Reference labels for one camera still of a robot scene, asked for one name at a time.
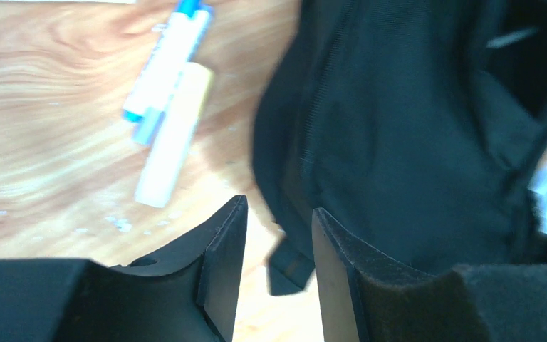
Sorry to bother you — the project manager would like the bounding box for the lilac capped white marker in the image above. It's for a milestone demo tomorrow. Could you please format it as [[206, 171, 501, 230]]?
[[132, 107, 165, 146]]

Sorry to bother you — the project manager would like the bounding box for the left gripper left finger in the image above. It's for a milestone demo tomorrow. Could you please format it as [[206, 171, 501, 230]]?
[[0, 195, 249, 341]]

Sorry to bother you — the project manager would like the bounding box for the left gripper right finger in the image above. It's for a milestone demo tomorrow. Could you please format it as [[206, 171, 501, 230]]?
[[312, 209, 547, 341]]

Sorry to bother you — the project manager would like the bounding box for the yellow glue stick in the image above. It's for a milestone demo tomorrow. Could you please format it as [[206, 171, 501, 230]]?
[[134, 63, 214, 208]]

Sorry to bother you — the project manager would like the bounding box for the black student backpack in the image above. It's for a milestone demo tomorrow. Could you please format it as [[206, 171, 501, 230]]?
[[252, 1, 547, 296]]

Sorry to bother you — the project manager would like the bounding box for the blue capped white marker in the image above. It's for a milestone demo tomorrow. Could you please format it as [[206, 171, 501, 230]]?
[[123, 1, 214, 123]]

